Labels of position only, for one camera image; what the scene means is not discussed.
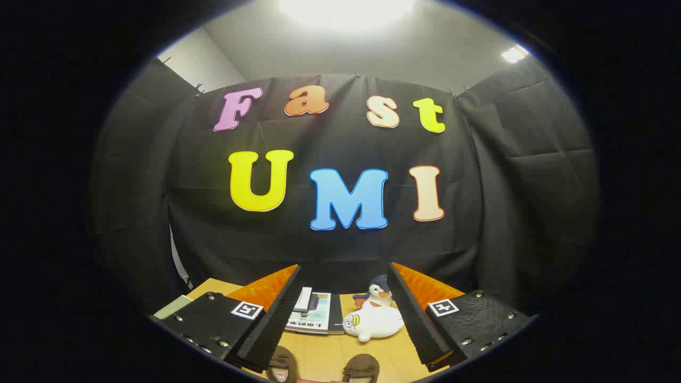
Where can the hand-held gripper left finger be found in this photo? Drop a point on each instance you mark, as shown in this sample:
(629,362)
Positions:
(276,324)

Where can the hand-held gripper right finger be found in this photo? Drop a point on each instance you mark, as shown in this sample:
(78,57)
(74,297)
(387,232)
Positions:
(412,319)

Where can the brown fuzzy shoe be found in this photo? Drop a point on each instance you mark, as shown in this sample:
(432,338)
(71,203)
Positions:
(362,366)
(282,363)

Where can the white book night photo cover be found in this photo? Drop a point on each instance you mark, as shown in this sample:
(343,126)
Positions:
(303,299)

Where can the white plush seal toy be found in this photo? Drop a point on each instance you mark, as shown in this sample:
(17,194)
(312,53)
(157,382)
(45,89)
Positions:
(375,323)

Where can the book with pale blue cover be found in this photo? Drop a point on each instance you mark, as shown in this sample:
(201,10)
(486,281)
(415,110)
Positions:
(316,319)

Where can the grey penguin plush toy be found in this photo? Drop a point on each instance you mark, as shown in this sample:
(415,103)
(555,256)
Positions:
(380,291)

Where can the red patterned packet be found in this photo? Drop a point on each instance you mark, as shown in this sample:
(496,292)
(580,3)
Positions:
(359,304)

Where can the black book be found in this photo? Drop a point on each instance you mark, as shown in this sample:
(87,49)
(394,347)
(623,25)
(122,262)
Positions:
(337,314)

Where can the small ceiling light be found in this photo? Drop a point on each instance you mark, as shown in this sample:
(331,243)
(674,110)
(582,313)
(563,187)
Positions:
(513,54)

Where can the large ceiling light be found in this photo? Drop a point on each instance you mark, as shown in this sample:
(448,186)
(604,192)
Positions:
(346,9)

